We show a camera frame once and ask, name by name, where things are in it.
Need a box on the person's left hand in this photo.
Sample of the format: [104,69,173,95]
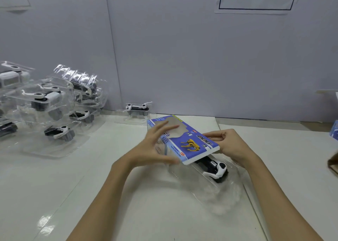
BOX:
[116,121,183,174]

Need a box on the person's right hand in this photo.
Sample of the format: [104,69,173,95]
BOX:
[203,129,258,170]

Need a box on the blue toy packaging box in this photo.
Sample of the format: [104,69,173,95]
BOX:
[147,114,220,165]

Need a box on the person's left forearm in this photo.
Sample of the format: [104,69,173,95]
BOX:
[67,155,132,241]

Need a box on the person's right forearm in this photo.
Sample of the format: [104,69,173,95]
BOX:
[244,154,324,241]

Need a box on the black white robot dog toy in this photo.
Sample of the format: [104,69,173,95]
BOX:
[195,155,228,183]

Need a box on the clear plastic blister tray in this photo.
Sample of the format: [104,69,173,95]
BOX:
[156,137,245,215]

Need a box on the single blister packed dog toy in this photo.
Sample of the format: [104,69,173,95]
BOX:
[116,101,157,126]

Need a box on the blue white box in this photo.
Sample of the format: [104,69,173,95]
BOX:
[329,120,338,142]

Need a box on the brown cardboard box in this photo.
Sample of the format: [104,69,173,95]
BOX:
[327,151,338,176]

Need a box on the pile of blister packed toys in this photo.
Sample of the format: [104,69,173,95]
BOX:
[0,60,109,159]

